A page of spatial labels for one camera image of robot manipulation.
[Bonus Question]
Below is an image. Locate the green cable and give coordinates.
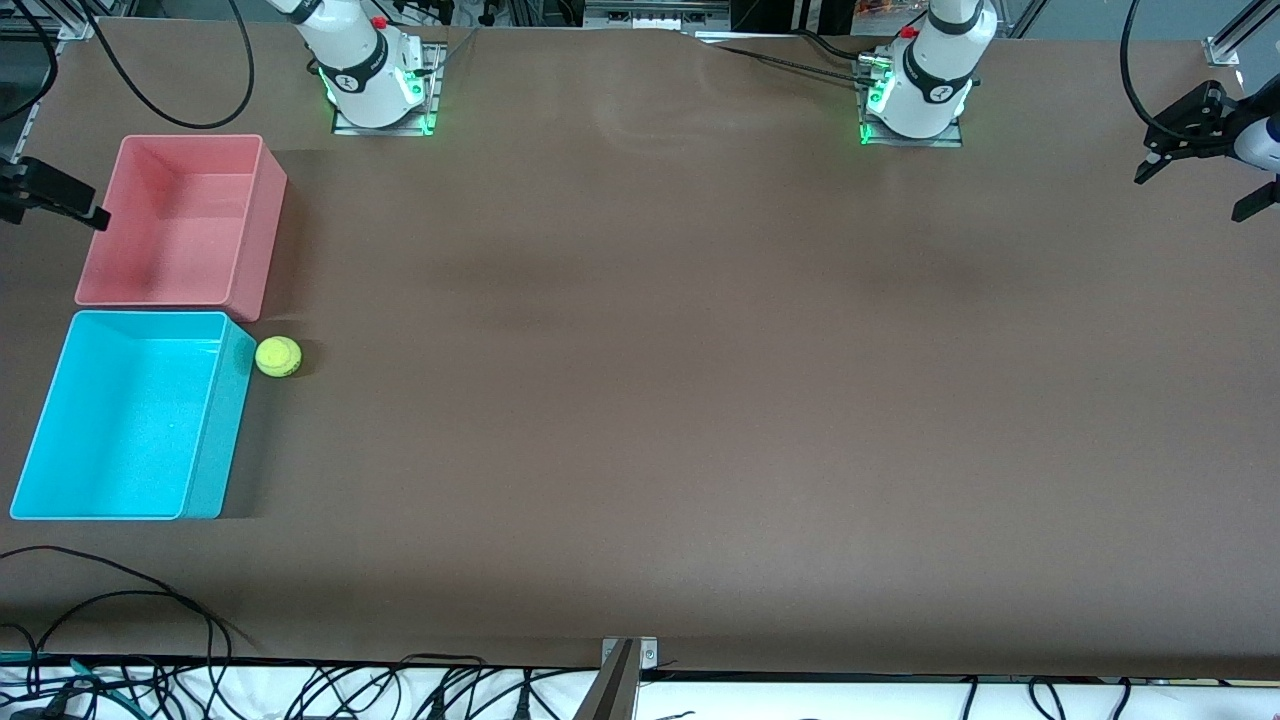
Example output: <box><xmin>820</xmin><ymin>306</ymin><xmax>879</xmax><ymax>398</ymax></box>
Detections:
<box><xmin>0</xmin><ymin>652</ymin><xmax>136</xmax><ymax>716</ymax></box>

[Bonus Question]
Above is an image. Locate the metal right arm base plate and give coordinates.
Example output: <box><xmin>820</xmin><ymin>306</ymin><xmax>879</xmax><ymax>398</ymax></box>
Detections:
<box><xmin>330</xmin><ymin>40</ymin><xmax>447</xmax><ymax>138</ymax></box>

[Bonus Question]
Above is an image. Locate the pink plastic bin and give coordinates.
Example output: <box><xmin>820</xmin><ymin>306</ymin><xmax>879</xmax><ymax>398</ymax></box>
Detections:
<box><xmin>75</xmin><ymin>133</ymin><xmax>289</xmax><ymax>323</ymax></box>

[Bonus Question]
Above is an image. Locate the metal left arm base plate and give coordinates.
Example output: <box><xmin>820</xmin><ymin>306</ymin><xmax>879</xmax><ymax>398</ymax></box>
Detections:
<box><xmin>855</xmin><ymin>55</ymin><xmax>967</xmax><ymax>149</ymax></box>

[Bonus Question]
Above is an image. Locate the dark camera mount pole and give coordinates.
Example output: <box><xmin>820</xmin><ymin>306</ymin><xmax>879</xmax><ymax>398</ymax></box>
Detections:
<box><xmin>572</xmin><ymin>640</ymin><xmax>641</xmax><ymax>720</ymax></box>

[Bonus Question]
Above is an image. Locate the aluminium profile rail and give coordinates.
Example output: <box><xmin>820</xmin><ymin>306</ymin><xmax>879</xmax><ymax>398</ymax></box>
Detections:
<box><xmin>1205</xmin><ymin>0</ymin><xmax>1280</xmax><ymax>67</ymax></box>

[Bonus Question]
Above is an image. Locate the yellow-green tennis ball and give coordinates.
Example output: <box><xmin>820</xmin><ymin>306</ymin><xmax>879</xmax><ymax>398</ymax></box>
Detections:
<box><xmin>255</xmin><ymin>336</ymin><xmax>303</xmax><ymax>379</ymax></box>

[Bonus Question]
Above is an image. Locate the thin black table cable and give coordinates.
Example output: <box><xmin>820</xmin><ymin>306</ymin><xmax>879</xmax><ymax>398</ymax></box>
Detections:
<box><xmin>700</xmin><ymin>40</ymin><xmax>881</xmax><ymax>89</ymax></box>
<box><xmin>790</xmin><ymin>28</ymin><xmax>886</xmax><ymax>63</ymax></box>

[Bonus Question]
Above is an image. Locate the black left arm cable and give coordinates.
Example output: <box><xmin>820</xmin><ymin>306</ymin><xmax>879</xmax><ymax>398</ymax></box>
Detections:
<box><xmin>1118</xmin><ymin>0</ymin><xmax>1201</xmax><ymax>141</ymax></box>

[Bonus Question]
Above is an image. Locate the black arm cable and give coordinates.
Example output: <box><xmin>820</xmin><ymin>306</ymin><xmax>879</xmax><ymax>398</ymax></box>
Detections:
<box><xmin>73</xmin><ymin>0</ymin><xmax>257</xmax><ymax>130</ymax></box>
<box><xmin>1118</xmin><ymin>0</ymin><xmax>1201</xmax><ymax>141</ymax></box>

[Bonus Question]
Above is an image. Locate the black background cable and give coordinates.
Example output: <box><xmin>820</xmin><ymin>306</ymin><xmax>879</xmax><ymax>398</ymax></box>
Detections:
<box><xmin>0</xmin><ymin>0</ymin><xmax>60</xmax><ymax>126</ymax></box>

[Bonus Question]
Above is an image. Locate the black looped cable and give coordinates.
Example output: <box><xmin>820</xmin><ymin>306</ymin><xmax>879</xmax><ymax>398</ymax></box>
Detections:
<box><xmin>0</xmin><ymin>545</ymin><xmax>236</xmax><ymax>666</ymax></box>
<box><xmin>0</xmin><ymin>590</ymin><xmax>233</xmax><ymax>691</ymax></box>

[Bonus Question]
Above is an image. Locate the metal bracket plate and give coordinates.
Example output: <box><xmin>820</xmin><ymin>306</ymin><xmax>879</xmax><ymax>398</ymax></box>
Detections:
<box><xmin>602</xmin><ymin>636</ymin><xmax>660</xmax><ymax>671</ymax></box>

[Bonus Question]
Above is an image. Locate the blue plastic bin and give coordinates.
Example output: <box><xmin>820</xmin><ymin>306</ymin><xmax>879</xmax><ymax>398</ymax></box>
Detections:
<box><xmin>9</xmin><ymin>310</ymin><xmax>259</xmax><ymax>522</ymax></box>

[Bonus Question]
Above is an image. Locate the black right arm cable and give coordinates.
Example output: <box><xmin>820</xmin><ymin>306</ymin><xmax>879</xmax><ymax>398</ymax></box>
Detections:
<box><xmin>73</xmin><ymin>0</ymin><xmax>257</xmax><ymax>130</ymax></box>

